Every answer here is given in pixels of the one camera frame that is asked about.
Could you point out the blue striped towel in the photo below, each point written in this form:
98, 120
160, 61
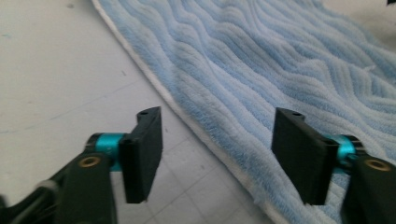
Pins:
249, 62

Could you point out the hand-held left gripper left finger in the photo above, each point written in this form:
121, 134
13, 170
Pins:
141, 155

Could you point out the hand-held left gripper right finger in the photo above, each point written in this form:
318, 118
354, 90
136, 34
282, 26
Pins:
302, 155

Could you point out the white grid mat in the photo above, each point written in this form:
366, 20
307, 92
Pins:
46, 77

